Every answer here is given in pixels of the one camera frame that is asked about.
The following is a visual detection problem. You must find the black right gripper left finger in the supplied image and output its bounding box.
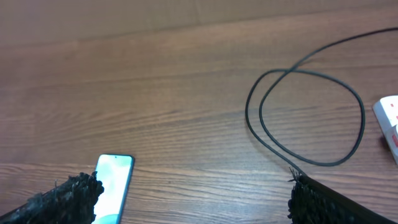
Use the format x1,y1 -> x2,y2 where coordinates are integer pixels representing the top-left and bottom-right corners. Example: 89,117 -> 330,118
1,171 -> 104,224

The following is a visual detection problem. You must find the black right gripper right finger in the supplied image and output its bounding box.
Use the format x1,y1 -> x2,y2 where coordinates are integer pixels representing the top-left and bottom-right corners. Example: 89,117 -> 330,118
287,170 -> 397,224

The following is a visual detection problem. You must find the blue Galaxy smartphone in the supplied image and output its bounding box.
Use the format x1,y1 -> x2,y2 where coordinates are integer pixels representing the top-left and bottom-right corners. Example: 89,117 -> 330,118
93,154 -> 135,224

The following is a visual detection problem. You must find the black USB charging cable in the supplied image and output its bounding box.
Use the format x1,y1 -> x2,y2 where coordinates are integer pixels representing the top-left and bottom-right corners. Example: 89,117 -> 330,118
244,27 -> 398,177

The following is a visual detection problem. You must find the white power strip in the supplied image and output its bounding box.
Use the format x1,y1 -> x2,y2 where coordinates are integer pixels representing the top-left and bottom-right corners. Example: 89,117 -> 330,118
373,95 -> 397,163

